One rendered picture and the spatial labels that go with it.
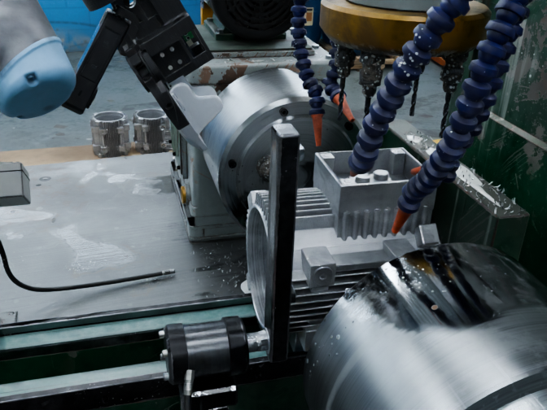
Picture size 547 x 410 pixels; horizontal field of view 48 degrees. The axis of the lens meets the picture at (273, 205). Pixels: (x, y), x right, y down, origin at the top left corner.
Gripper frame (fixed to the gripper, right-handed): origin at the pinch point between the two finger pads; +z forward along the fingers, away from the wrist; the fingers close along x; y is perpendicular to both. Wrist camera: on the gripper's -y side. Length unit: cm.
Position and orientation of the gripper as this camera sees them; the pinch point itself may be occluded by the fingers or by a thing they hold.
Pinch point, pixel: (194, 143)
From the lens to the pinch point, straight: 74.5
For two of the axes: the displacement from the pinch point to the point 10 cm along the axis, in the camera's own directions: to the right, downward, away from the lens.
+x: -2.6, -4.5, 8.6
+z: 4.5, 7.3, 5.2
